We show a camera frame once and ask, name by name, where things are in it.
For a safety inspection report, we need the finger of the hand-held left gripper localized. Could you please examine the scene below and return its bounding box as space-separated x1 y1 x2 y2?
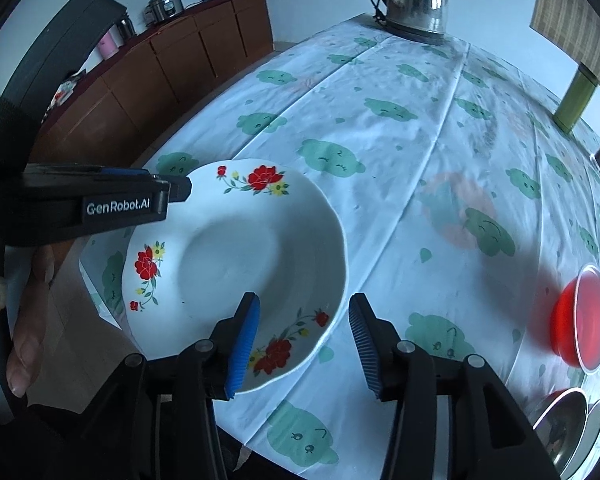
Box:
25 163 156 182
152 175 192 204

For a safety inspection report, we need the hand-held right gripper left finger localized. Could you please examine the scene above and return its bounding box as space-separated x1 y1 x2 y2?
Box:
80 292 261 480

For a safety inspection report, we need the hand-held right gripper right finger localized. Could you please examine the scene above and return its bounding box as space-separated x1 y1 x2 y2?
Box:
348 293 561 480

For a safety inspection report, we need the white plate with red roses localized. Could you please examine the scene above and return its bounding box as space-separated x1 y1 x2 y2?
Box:
121 159 350 395

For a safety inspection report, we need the stainless steel bowl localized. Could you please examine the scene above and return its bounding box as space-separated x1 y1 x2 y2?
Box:
532 389 588 478

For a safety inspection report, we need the red plastic bowl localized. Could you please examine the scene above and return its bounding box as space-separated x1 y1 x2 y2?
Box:
550 264 600 375

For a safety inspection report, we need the small steel dish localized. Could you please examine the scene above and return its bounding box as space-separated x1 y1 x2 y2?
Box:
562 400 600 478

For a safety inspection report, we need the person's left hand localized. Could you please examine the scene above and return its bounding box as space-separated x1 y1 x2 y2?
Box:
0 244 57 397

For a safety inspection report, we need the red white packet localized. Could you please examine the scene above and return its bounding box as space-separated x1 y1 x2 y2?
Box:
52 77 81 111

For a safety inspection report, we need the brown wooden sideboard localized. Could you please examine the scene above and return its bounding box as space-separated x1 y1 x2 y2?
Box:
30 0 274 171

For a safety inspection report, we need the pink thermos bottle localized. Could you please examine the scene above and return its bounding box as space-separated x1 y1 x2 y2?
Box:
97 29 120 61

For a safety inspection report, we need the steel cooking pot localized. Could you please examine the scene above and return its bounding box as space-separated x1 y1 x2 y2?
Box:
144 0 185 26

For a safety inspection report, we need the stainless steel electric kettle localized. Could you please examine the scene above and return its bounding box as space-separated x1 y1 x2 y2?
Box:
364 0 453 45

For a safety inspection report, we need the green thermos bottle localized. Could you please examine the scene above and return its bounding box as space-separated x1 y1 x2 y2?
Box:
552 62 599 135

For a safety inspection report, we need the bamboo window blind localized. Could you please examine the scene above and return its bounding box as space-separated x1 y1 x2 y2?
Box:
530 0 600 106

